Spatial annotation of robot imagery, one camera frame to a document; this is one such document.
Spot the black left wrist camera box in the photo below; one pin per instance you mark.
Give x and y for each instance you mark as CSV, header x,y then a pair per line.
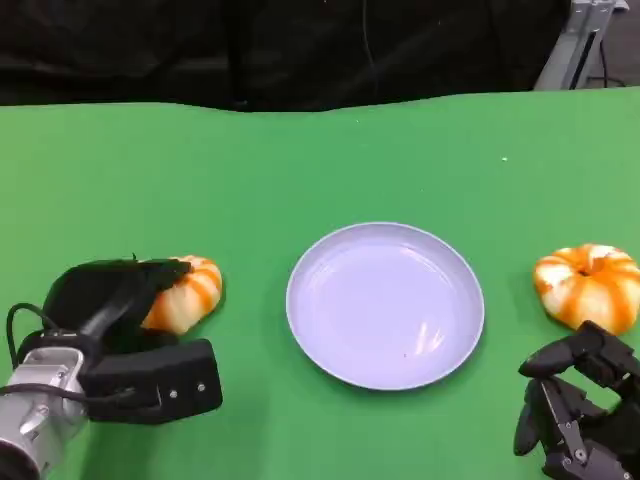
x,y
175,375

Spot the black curtain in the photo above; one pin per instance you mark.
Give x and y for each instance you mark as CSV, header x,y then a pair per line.
x,y
200,45

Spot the orange and white bread roll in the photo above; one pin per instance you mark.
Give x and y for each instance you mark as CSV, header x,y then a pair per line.
x,y
585,295
195,295

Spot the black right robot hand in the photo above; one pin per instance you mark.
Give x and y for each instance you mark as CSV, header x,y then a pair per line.
x,y
600,360

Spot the grey metal frame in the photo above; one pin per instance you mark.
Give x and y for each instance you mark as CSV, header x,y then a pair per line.
x,y
575,45

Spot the lilac plate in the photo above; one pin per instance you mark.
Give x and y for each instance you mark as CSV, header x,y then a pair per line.
x,y
385,305

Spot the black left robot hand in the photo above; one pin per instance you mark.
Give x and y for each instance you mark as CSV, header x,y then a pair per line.
x,y
100,290

